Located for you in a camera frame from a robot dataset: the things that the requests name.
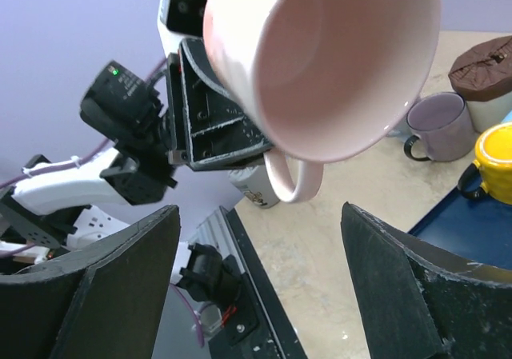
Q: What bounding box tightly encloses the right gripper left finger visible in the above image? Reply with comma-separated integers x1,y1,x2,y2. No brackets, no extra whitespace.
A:
1,205,180,358

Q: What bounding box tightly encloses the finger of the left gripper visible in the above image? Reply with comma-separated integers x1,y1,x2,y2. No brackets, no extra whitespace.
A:
186,115,273,171
178,38,238,107

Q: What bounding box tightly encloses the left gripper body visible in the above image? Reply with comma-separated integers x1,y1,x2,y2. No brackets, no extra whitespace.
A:
166,54,187,163

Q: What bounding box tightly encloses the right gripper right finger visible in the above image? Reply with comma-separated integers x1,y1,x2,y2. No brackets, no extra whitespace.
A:
341,203,511,358

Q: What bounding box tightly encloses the pink mug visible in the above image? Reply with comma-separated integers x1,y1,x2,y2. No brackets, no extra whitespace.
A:
203,0,441,203

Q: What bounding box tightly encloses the mauve wavy mug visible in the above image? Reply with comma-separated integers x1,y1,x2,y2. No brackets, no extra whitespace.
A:
403,92,478,162

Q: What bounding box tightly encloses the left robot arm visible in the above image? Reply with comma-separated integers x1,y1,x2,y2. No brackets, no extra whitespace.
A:
1,38,272,264

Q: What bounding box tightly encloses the yellow mug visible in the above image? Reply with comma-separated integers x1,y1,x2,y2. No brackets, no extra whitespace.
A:
457,122,511,205

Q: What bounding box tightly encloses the grey cup at edge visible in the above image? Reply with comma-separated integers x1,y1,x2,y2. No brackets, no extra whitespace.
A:
228,165,280,209

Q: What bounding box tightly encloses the dark blue tray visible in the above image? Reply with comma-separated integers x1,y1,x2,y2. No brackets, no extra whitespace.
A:
406,166,512,274

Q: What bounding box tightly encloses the brown lidded white jar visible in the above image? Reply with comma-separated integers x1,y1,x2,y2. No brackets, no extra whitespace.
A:
448,36,511,133

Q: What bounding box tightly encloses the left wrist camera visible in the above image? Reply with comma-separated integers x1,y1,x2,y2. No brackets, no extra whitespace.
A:
157,0,207,60

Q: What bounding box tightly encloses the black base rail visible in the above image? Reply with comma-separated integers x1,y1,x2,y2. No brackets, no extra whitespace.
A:
171,205,309,359

